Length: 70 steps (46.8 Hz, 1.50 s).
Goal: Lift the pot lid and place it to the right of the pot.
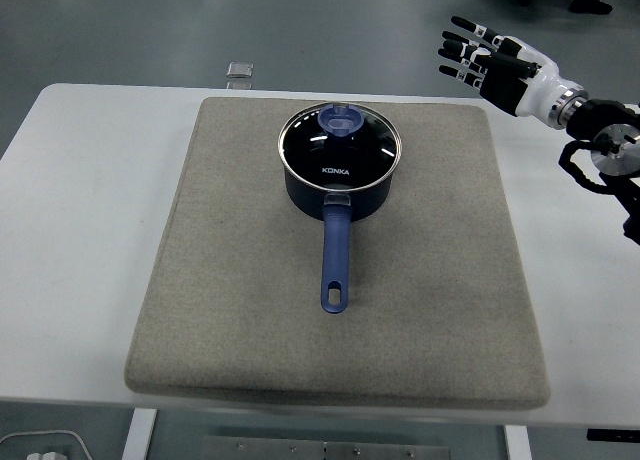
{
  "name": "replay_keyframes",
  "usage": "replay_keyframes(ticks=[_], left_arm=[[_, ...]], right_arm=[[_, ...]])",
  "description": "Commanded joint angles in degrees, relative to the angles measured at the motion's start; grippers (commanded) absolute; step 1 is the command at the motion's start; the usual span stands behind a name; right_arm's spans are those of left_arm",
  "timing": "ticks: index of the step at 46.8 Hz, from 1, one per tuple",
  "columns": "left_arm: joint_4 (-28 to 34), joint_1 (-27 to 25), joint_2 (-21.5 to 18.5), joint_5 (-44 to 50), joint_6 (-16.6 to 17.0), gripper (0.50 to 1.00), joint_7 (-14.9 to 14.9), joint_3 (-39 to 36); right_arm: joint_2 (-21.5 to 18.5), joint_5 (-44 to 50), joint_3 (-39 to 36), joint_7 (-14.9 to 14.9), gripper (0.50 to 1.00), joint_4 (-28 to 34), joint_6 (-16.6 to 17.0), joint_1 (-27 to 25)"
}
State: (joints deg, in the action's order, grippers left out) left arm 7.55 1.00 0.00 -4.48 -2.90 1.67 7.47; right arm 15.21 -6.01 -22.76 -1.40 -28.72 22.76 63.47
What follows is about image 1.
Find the glass lid with blue knob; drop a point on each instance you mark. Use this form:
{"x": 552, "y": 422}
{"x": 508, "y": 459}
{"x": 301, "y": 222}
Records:
{"x": 340, "y": 150}

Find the white table leg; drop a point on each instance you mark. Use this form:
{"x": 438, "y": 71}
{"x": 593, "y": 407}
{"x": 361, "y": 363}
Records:
{"x": 139, "y": 435}
{"x": 517, "y": 445}

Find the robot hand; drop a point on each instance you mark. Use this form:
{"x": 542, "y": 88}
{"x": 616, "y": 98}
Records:
{"x": 535, "y": 92}

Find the grey-brown fabric mat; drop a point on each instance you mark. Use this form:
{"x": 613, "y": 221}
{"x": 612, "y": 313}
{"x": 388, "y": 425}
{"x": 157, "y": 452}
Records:
{"x": 250, "y": 280}

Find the dark blue saucepan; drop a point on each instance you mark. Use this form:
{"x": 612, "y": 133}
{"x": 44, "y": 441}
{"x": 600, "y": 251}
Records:
{"x": 336, "y": 250}

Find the small clear floor box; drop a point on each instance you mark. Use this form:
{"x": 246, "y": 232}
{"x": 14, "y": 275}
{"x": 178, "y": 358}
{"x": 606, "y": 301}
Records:
{"x": 240, "y": 69}

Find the grey metal plate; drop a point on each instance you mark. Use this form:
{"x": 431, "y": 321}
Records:
{"x": 300, "y": 450}

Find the black bar under table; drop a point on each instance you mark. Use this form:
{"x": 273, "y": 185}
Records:
{"x": 612, "y": 435}

